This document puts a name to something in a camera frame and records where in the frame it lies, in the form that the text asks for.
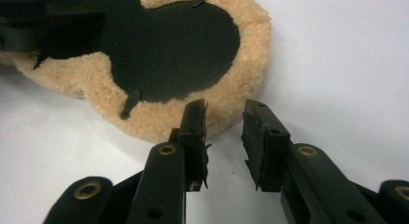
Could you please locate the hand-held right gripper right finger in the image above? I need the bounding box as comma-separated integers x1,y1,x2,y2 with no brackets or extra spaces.
240,98,387,224

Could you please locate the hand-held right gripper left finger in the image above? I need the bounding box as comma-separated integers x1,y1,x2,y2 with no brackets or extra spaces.
126,98,212,224

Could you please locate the tan fleece black-lined earmuff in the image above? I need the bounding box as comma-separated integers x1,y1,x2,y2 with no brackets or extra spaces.
0,0,273,145

